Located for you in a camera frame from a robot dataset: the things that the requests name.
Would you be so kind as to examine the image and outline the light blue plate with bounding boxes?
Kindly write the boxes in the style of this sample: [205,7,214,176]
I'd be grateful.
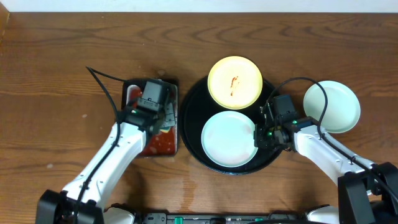
[303,80,361,133]
[201,111,258,168]

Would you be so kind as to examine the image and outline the yellow plate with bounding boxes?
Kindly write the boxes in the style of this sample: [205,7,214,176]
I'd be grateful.
[207,56,263,110]

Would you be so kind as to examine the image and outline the light blue plate front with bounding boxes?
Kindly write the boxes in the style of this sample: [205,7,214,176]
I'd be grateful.
[303,80,361,133]

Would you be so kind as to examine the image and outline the green scrubbing sponge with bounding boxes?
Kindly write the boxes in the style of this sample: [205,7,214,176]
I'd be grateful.
[159,126,172,133]

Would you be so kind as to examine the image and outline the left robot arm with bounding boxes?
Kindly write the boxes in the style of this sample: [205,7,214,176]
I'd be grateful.
[35,99,177,223]

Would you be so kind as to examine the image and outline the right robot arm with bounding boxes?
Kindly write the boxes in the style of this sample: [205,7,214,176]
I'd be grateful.
[254,105,397,223]

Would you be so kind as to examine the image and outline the black rectangular water tray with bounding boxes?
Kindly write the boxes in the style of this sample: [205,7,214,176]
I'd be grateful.
[121,78,178,157]

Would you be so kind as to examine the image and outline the black round serving tray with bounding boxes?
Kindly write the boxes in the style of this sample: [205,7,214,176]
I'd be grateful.
[178,77,281,175]

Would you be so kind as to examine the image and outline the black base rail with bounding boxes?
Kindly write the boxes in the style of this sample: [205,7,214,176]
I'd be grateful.
[105,203,308,224]

